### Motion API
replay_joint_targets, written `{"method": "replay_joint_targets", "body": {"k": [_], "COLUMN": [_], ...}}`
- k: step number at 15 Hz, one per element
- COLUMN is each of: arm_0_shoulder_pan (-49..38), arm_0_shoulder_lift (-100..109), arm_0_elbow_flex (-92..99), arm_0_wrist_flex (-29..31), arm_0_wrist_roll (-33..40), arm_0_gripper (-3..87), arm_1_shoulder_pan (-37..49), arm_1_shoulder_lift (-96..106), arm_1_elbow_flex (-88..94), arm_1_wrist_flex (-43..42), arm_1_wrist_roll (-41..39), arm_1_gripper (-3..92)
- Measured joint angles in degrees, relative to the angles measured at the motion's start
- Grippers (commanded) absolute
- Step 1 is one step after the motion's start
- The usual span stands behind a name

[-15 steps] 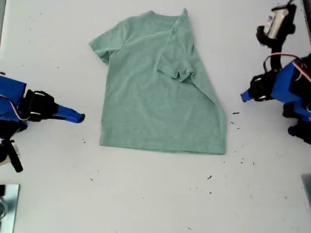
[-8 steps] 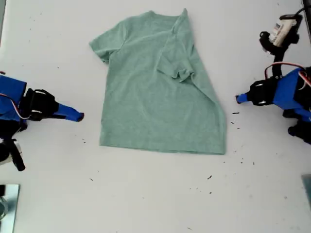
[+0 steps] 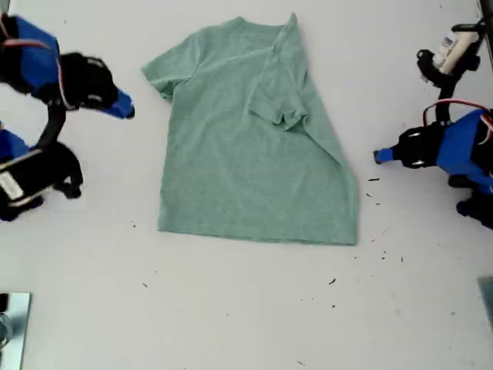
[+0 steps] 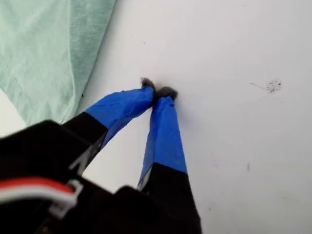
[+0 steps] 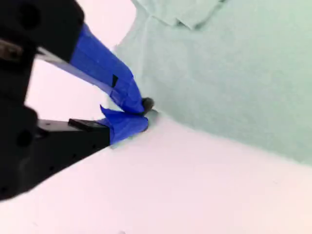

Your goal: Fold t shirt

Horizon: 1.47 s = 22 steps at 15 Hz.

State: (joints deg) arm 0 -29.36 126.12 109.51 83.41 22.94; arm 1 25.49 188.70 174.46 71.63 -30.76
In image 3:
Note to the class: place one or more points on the black camera mount stalk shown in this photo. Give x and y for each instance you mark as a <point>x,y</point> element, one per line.
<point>445,96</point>
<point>54,127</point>

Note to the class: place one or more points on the green t-shirt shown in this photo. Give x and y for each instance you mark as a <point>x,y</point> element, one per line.
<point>250,173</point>

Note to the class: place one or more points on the shiny steel plate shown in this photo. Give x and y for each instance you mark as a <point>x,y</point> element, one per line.
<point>17,331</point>

